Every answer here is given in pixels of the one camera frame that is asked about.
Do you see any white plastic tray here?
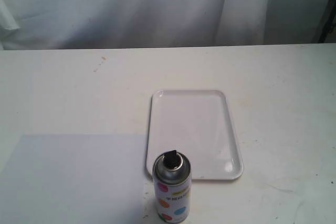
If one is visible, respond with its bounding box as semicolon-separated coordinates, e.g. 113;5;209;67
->
146;90;244;180

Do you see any black metal stand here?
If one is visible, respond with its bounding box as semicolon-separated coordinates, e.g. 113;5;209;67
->
318;9;335;43

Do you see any white spray paint can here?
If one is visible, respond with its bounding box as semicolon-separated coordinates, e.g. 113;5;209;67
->
152;150;192;223

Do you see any white backdrop curtain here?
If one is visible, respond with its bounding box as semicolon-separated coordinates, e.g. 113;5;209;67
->
1;0;328;50

